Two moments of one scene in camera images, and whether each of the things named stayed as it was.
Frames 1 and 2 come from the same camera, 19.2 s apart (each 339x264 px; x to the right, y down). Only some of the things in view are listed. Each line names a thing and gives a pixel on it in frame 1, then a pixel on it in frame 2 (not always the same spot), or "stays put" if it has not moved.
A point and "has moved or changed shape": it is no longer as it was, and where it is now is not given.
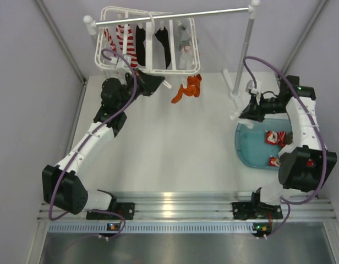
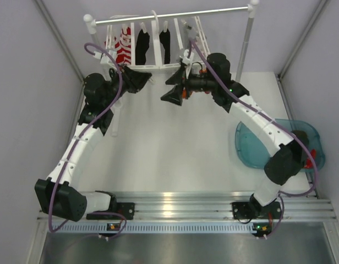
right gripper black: x=253 y=110 to x=175 y=95
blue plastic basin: x=251 y=147 stays put
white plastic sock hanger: x=166 y=48 has moved or changed shape
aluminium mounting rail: x=205 y=207 stays put
